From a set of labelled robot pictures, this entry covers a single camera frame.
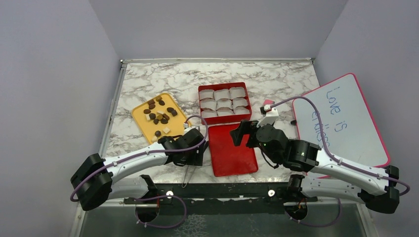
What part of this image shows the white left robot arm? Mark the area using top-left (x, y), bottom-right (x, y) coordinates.
top-left (70, 128), bottom-right (207, 211)

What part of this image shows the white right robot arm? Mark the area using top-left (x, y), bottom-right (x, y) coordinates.
top-left (230, 120), bottom-right (400, 214)

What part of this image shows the red chocolate box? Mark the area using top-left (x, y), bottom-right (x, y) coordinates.
top-left (198, 82), bottom-right (252, 124)

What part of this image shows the white paper cup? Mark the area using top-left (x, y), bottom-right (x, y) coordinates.
top-left (216, 99), bottom-right (233, 110)
top-left (213, 89), bottom-right (231, 101)
top-left (199, 89), bottom-right (214, 100)
top-left (201, 110), bottom-right (218, 118)
top-left (216, 108), bottom-right (234, 117)
top-left (232, 97), bottom-right (248, 109)
top-left (229, 87), bottom-right (247, 100)
top-left (200, 98), bottom-right (217, 111)
top-left (233, 107), bottom-right (250, 115)

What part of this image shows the red box lid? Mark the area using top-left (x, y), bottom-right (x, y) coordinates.
top-left (209, 123), bottom-right (258, 177)

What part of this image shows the pink whiteboard eraser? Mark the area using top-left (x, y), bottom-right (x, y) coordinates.
top-left (263, 100), bottom-right (275, 106)

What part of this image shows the yellow plastic tray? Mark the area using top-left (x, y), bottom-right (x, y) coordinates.
top-left (131, 93), bottom-right (187, 144)

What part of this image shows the pink framed whiteboard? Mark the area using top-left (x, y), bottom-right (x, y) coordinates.
top-left (293, 73), bottom-right (391, 167)

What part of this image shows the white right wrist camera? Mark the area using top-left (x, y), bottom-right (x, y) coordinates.
top-left (257, 104), bottom-right (279, 127)

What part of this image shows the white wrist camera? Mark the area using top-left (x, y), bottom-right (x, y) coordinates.
top-left (257, 104), bottom-right (279, 127)
top-left (183, 122), bottom-right (200, 133)

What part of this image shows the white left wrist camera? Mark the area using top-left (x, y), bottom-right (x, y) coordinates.
top-left (183, 122), bottom-right (200, 133)

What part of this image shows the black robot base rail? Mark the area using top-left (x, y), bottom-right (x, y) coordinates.
top-left (124, 177), bottom-right (303, 216)

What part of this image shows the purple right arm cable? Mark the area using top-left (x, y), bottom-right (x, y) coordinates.
top-left (268, 96), bottom-right (411, 197)

